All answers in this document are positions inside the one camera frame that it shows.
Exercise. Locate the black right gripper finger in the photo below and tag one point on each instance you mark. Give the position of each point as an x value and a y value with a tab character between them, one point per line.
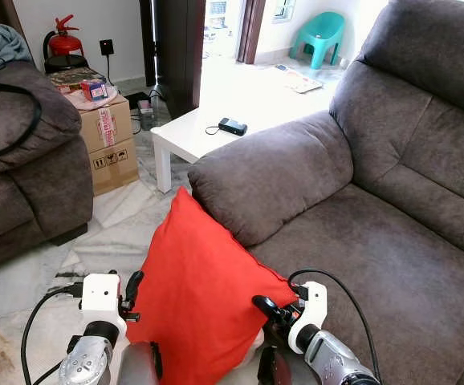
268	307

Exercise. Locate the red pillow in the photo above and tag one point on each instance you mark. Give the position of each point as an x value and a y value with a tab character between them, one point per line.
200	305

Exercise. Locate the dark grey two-seat sofa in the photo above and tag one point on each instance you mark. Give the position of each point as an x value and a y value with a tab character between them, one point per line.
376	241

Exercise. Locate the robot right leg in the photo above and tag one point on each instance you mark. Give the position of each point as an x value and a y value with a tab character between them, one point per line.
272	369

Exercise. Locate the robot leg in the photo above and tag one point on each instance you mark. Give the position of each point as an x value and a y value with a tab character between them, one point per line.
138	365
272	369

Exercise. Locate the robot left leg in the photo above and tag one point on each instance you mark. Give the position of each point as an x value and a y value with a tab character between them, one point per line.
138	365

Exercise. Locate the brown cardboard box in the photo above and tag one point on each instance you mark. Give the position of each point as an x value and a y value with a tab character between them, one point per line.
111	152

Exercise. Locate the white low table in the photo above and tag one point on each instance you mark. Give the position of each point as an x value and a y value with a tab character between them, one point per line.
192	136

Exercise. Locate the small red blue box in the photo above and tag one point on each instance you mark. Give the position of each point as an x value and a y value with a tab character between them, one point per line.
95	90

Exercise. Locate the brown printed flat box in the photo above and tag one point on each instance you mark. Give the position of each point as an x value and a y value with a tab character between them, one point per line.
71	78

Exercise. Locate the black round stand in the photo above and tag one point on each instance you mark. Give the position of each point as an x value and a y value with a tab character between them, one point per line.
65	64

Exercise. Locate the printed paper sheet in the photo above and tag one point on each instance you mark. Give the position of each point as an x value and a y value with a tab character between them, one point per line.
300	80

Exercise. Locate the dark brown door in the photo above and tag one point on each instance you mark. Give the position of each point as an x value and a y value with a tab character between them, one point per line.
176	48

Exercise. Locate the red fire extinguisher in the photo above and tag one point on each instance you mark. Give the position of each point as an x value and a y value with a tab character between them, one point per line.
65	42

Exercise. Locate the teal plastic chair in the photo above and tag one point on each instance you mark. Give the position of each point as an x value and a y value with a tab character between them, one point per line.
319	36

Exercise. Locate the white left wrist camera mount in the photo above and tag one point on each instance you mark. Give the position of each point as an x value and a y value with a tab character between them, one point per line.
101	293

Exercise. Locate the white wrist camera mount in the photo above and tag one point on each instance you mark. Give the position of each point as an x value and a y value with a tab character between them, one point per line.
312	309
101	293

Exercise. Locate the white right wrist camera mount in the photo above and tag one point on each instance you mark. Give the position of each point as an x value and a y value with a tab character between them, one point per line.
312	309

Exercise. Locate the black wall socket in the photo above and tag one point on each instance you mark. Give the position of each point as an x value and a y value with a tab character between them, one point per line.
106	47

